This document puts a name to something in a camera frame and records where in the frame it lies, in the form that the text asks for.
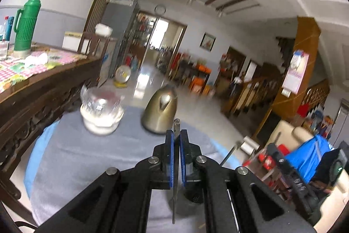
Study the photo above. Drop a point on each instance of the red-capped plastic bottle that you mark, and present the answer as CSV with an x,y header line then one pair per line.
x,y
2,31

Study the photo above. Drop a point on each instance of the white rice cooker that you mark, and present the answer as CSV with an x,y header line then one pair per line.
x,y
104,30

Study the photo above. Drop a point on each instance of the light blue cloth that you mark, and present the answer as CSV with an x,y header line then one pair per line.
x,y
34,162

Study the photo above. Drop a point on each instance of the wooden chair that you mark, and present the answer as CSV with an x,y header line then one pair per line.
x,y
94,44

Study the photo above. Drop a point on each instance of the pink wall calendar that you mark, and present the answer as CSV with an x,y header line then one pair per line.
x,y
295,72

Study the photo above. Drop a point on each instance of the green thermos flask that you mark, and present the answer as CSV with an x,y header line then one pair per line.
x,y
26,28

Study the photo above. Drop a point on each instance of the bronze electric kettle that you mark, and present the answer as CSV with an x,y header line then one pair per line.
x,y
159,113

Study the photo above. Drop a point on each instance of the dark carved wooden table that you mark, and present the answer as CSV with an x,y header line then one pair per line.
x,y
41,102

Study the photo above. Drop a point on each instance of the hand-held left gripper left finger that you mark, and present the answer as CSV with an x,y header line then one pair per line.
x,y
171,159

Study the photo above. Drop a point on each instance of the blue bag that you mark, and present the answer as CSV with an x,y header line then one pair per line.
x,y
308,156

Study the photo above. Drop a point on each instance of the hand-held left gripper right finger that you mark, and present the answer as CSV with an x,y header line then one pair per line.
x,y
183,159

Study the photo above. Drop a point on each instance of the wooden stair railing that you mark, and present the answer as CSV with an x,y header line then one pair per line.
x,y
253,91

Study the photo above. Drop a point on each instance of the blue bottle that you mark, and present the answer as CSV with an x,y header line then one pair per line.
x,y
10,28

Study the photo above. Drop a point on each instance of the white chest freezer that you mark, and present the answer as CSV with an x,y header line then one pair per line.
x,y
71,42

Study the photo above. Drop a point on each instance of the dark side table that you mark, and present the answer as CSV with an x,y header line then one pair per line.
x,y
193,69

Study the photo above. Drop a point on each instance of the white crumpled tissue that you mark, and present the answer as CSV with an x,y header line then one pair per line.
x,y
35,59

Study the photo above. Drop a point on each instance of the grey towel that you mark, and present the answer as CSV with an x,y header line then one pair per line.
x,y
95,167

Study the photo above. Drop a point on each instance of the framed wall picture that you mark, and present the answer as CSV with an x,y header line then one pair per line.
x,y
207,42

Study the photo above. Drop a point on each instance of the grey refrigerator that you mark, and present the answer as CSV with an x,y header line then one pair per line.
x,y
121,31

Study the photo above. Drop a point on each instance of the round wall clock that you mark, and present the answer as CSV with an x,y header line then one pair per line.
x,y
160,9

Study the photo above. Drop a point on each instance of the clear plastic bag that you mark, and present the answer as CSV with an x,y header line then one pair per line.
x,y
99,102

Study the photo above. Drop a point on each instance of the white appliance with blue print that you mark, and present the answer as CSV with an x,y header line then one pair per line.
x,y
106,66

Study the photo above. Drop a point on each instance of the small yellow floor fan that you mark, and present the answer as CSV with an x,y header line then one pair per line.
x,y
122,74

